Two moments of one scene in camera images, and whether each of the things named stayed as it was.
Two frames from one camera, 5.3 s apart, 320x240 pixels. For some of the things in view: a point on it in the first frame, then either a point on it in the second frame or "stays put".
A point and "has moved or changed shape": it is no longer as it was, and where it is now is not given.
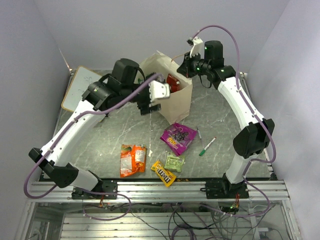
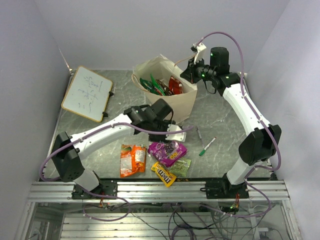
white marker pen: (206, 147) stays put
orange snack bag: (132, 159) stays put
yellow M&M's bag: (167, 178) stays put
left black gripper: (145, 107) to (153, 138)
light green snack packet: (174, 162) to (180, 167)
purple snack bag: (178, 136) has moved or changed shape
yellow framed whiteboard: (81, 78) stays put
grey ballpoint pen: (200, 136) stays put
